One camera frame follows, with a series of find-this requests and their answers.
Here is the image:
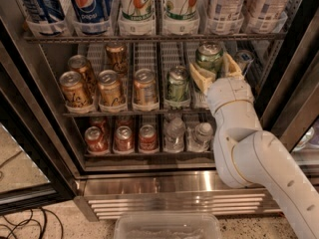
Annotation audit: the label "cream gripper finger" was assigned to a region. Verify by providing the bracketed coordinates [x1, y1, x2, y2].
[189, 63, 216, 95]
[221, 53, 244, 80]

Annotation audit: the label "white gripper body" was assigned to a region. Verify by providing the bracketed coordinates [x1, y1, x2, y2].
[205, 78, 254, 115]

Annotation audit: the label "green can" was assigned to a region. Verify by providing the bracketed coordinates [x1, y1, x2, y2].
[195, 42, 223, 73]
[166, 66, 189, 102]

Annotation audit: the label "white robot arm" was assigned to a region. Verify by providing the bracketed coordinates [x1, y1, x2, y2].
[189, 54, 319, 239]

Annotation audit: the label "tilted silver slim can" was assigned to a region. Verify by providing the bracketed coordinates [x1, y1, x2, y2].
[234, 50, 255, 76]

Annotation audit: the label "right fridge glass door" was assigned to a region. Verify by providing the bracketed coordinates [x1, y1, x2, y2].
[258, 3, 319, 184]

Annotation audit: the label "fridge glass door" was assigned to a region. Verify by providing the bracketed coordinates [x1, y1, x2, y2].
[258, 3, 319, 184]
[0, 21, 77, 215]

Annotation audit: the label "front right red can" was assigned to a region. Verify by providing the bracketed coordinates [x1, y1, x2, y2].
[139, 124, 158, 151]

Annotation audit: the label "red can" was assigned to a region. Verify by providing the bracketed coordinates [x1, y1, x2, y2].
[85, 126, 108, 152]
[116, 116, 134, 128]
[115, 125, 134, 151]
[139, 124, 158, 151]
[89, 117, 110, 135]

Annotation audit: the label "rear middle red can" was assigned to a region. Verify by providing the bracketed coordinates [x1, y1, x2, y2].
[116, 116, 134, 128]

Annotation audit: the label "front middle red can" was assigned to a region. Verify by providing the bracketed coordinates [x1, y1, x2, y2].
[115, 125, 134, 151]

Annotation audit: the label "rear left red can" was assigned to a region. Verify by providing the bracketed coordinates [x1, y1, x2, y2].
[89, 117, 110, 135]

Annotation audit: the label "front left red can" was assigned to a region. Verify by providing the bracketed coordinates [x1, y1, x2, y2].
[85, 126, 108, 152]

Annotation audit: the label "rear far-left gold can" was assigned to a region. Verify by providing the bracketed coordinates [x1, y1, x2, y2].
[68, 55, 97, 96]

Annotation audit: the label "far-left gold can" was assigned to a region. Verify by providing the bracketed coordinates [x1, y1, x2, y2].
[68, 55, 97, 96]
[59, 71, 93, 108]

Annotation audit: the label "front far-left gold can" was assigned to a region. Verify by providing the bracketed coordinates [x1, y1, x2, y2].
[59, 71, 93, 108]

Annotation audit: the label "left fridge glass door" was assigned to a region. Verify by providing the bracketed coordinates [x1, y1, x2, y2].
[0, 21, 77, 215]

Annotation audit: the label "left white labelled bottle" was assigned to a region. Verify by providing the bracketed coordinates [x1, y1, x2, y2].
[204, 0, 244, 35]

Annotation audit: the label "white labelled bottle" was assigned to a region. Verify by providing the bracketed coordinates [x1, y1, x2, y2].
[204, 0, 244, 35]
[245, 0, 289, 34]

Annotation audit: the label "middle water bottle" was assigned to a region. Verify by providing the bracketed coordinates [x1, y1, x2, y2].
[187, 122, 213, 152]

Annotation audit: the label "water bottle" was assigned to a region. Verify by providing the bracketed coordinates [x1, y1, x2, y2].
[187, 122, 213, 152]
[163, 118, 185, 153]

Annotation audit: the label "left water bottle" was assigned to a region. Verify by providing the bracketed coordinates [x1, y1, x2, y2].
[163, 118, 185, 153]

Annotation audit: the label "right white labelled bottle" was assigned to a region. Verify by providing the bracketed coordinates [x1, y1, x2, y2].
[245, 0, 289, 34]

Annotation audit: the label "right 7up bottle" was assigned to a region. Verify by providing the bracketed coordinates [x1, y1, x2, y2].
[163, 0, 199, 35]

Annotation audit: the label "7up bottle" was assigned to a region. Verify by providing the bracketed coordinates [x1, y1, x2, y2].
[163, 0, 199, 35]
[119, 0, 154, 35]

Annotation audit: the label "left 7up bottle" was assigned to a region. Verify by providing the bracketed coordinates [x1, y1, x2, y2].
[119, 0, 154, 35]

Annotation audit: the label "right Pepsi bottle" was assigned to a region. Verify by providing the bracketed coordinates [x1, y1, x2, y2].
[71, 0, 113, 36]

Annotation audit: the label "pepsi bottle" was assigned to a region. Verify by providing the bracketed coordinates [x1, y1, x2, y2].
[22, 0, 65, 36]
[71, 0, 113, 36]

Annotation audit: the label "clear plastic bin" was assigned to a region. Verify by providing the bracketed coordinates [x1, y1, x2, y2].
[114, 211, 222, 239]

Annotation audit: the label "left Pepsi bottle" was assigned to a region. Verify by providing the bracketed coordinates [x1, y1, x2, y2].
[22, 0, 65, 36]

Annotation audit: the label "top wire shelf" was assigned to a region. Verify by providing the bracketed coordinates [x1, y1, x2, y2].
[23, 33, 286, 44]

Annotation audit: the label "wire shelf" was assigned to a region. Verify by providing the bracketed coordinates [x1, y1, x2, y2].
[23, 33, 286, 44]
[63, 109, 210, 118]

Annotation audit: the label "middle wire shelf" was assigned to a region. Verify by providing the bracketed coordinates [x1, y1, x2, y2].
[63, 109, 210, 118]

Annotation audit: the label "black floor cables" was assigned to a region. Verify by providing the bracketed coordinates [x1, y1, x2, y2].
[0, 207, 65, 239]

